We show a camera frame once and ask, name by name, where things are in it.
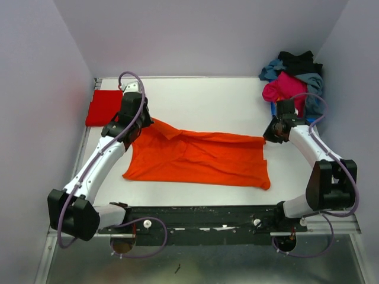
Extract orange t shirt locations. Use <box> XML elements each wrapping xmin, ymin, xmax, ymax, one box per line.
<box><xmin>123</xmin><ymin>120</ymin><xmax>271</xmax><ymax>191</ymax></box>

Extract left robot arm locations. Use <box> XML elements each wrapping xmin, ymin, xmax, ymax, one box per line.
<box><xmin>47</xmin><ymin>91</ymin><xmax>153</xmax><ymax>241</ymax></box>

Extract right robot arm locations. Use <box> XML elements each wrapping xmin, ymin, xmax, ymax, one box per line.
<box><xmin>264</xmin><ymin>99</ymin><xmax>359</xmax><ymax>232</ymax></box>

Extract folded red t shirt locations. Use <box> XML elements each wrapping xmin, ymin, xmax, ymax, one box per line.
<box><xmin>85</xmin><ymin>90</ymin><xmax>123</xmax><ymax>127</ymax></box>

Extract blue plastic bin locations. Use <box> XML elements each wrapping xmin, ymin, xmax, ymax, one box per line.
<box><xmin>270</xmin><ymin>99</ymin><xmax>322</xmax><ymax>125</ymax></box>

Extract grey blue t shirt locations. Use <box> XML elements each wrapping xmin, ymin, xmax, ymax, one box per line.
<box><xmin>258</xmin><ymin>59</ymin><xmax>324</xmax><ymax>114</ymax></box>

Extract magenta t shirt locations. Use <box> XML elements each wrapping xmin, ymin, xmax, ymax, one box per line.
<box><xmin>262</xmin><ymin>72</ymin><xmax>307</xmax><ymax>102</ymax></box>

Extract black t shirt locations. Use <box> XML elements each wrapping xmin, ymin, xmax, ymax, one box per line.
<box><xmin>278</xmin><ymin>50</ymin><xmax>323</xmax><ymax>76</ymax></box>

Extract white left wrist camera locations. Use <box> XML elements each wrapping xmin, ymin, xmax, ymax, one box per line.
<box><xmin>121</xmin><ymin>81</ymin><xmax>141</xmax><ymax>93</ymax></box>

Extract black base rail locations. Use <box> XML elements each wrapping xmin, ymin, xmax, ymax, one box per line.
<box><xmin>61</xmin><ymin>202</ymin><xmax>335</xmax><ymax>247</ymax></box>

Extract aluminium frame profile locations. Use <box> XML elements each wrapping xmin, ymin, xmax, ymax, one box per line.
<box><xmin>47</xmin><ymin>78</ymin><xmax>103</xmax><ymax>237</ymax></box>

